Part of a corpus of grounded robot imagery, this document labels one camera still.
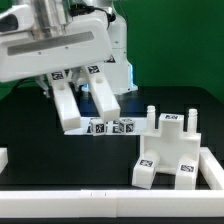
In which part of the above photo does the white chair seat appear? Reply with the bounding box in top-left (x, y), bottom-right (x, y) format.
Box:
top-left (140, 105), bottom-right (201, 174)

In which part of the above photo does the white front fence bar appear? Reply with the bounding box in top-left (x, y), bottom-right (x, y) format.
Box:
top-left (0, 190), bottom-right (224, 218)

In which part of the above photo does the white tagged cube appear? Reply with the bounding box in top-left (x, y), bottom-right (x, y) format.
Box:
top-left (118, 118), bottom-right (135, 134)
top-left (90, 119), bottom-right (106, 136)

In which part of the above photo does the white tagged cube left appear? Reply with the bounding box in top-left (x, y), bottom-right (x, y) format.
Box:
top-left (90, 119), bottom-right (106, 136)

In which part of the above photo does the white right fence bar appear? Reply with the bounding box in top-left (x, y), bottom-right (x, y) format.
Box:
top-left (199, 147), bottom-right (224, 190)

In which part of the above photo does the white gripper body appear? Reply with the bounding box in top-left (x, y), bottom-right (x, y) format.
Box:
top-left (0, 3), bottom-right (112, 83)

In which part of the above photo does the white fence bar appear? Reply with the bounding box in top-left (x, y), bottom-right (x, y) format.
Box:
top-left (199, 147), bottom-right (224, 190)
top-left (0, 190), bottom-right (224, 218)
top-left (0, 148), bottom-right (8, 174)

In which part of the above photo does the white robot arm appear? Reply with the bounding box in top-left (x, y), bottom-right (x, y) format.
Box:
top-left (0, 0), bottom-right (137, 94)

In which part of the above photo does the white left fence bar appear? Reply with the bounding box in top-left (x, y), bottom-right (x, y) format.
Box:
top-left (0, 148), bottom-right (8, 174)

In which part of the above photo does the white chair back frame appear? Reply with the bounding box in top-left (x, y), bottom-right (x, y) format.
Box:
top-left (47, 64), bottom-right (120, 132)

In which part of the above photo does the white tagged cube right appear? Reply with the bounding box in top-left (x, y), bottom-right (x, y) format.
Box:
top-left (118, 118), bottom-right (135, 134)

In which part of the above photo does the white tagged flat plate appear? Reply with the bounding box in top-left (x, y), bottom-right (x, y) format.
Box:
top-left (65, 117), bottom-right (147, 135)

